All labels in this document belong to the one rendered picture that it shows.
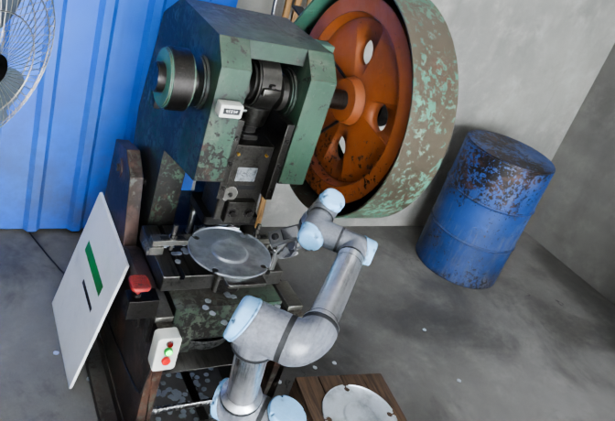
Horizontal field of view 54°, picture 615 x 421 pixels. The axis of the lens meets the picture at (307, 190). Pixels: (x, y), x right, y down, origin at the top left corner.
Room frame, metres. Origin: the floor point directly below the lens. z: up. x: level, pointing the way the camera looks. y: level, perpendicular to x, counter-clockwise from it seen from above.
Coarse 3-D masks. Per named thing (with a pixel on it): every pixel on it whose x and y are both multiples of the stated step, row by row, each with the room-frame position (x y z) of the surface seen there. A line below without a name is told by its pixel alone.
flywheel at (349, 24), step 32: (352, 0) 2.15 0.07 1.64; (384, 0) 2.02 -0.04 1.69; (320, 32) 2.26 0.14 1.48; (352, 32) 2.16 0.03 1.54; (384, 32) 2.02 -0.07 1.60; (352, 64) 2.11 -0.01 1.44; (384, 64) 1.97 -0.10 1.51; (352, 96) 2.00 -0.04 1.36; (384, 96) 1.93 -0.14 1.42; (352, 128) 2.01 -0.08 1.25; (384, 128) 1.88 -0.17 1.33; (320, 160) 2.10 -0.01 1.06; (352, 160) 1.96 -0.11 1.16; (384, 160) 1.78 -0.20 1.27; (320, 192) 1.99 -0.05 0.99; (352, 192) 1.85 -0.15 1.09
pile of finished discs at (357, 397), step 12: (336, 396) 1.72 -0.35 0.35; (348, 396) 1.74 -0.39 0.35; (360, 396) 1.76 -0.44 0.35; (372, 396) 1.78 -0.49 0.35; (324, 408) 1.64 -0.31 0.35; (336, 408) 1.66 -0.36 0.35; (348, 408) 1.67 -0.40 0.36; (360, 408) 1.69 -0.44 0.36; (372, 408) 1.72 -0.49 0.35; (384, 408) 1.74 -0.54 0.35; (336, 420) 1.61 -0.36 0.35; (348, 420) 1.62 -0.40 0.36; (360, 420) 1.64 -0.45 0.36; (372, 420) 1.66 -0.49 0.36; (384, 420) 1.68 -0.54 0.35; (396, 420) 1.70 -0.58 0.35
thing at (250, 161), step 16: (240, 144) 1.76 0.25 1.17; (256, 144) 1.80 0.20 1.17; (240, 160) 1.76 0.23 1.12; (256, 160) 1.79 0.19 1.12; (240, 176) 1.77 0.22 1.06; (256, 176) 1.80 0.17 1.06; (208, 192) 1.80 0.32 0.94; (240, 192) 1.78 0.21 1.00; (256, 192) 1.81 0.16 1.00; (208, 208) 1.78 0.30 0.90; (224, 208) 1.74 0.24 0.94; (240, 208) 1.75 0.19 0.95
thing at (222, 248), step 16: (192, 240) 1.74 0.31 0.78; (208, 240) 1.77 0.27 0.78; (224, 240) 1.80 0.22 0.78; (240, 240) 1.84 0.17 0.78; (256, 240) 1.87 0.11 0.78; (192, 256) 1.64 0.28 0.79; (208, 256) 1.68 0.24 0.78; (224, 256) 1.70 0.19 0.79; (240, 256) 1.73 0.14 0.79; (256, 256) 1.77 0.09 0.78; (224, 272) 1.62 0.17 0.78; (240, 272) 1.65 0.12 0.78; (256, 272) 1.68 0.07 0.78
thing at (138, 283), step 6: (132, 276) 1.48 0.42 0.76; (138, 276) 1.49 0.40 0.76; (144, 276) 1.49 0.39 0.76; (132, 282) 1.45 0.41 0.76; (138, 282) 1.46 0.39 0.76; (144, 282) 1.47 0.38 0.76; (132, 288) 1.43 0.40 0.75; (138, 288) 1.44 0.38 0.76; (144, 288) 1.44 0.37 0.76; (150, 288) 1.46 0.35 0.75; (138, 294) 1.46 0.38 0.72
